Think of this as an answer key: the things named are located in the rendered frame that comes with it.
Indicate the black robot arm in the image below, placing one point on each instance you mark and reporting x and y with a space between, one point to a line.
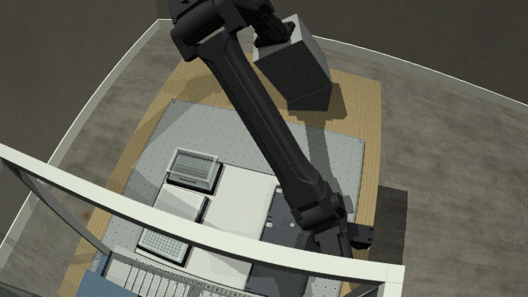
311 200

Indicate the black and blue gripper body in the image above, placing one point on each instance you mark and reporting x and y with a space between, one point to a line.
311 244

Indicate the white perforated base plate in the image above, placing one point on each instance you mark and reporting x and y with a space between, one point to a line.
221 132

